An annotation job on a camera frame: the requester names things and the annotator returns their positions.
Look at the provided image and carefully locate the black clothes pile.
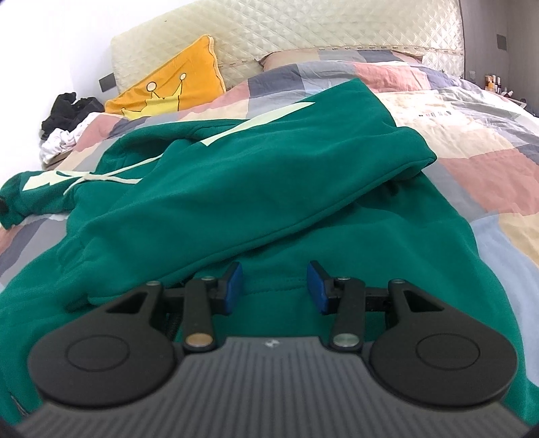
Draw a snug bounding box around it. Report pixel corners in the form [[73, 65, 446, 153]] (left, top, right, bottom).
[[41, 92, 104, 137]]

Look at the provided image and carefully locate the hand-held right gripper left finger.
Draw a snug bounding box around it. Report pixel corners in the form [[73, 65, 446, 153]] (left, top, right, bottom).
[[105, 261, 244, 351]]

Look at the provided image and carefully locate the yellow crown print pillow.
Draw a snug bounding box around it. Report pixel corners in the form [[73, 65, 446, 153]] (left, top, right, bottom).
[[104, 34, 228, 121]]

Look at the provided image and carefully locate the white crumpled cloth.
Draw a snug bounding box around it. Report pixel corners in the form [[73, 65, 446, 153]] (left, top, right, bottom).
[[40, 114, 99, 163]]

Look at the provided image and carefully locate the cream quilted headboard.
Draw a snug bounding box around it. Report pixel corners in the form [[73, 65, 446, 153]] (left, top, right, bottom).
[[110, 0, 466, 95]]

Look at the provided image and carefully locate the group of cosmetic bottles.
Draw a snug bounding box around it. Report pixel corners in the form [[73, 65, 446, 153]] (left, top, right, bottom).
[[467, 71, 518, 100]]

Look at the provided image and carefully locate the green hoodie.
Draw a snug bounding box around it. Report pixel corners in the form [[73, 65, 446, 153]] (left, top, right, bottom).
[[0, 78, 529, 426]]

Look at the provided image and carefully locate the grey wood-grain wardrobe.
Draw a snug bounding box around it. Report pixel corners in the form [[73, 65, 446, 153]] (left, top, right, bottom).
[[458, 0, 539, 119]]

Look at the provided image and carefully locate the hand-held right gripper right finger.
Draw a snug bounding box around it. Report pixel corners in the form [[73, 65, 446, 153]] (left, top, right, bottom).
[[307, 260, 439, 350]]

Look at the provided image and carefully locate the beige patchwork pillow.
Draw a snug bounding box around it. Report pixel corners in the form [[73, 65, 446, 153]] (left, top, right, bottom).
[[258, 47, 424, 72]]

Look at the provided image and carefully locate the patchwork checked duvet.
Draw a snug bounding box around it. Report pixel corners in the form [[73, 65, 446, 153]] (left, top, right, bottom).
[[0, 59, 539, 405]]

